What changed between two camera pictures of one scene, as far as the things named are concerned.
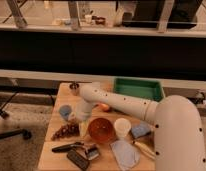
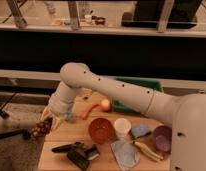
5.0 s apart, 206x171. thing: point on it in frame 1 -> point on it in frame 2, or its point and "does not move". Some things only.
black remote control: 78,160 does not move
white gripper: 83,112 -> 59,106
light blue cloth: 126,154 does not move
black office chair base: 26,134 does not move
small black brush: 93,152 does not move
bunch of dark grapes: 67,131 -> 41,129
